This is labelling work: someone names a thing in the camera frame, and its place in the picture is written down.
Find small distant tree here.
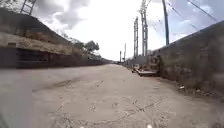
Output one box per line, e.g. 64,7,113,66
83,39,100,54

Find grey concrete road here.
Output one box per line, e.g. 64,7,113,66
0,63,224,128

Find flat concrete slab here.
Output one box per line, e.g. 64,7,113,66
134,68,159,78

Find tall lattice pole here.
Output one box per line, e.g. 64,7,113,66
139,0,149,57
133,15,140,58

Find earth and scrub hillside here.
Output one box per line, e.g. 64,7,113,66
0,7,111,63

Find lattice pylon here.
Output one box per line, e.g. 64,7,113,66
19,0,38,16

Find dark low retaining wall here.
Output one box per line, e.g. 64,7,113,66
0,44,114,70

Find long grey concrete wall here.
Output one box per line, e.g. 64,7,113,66
126,20,224,98

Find overhead wires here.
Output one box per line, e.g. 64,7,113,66
146,0,224,34

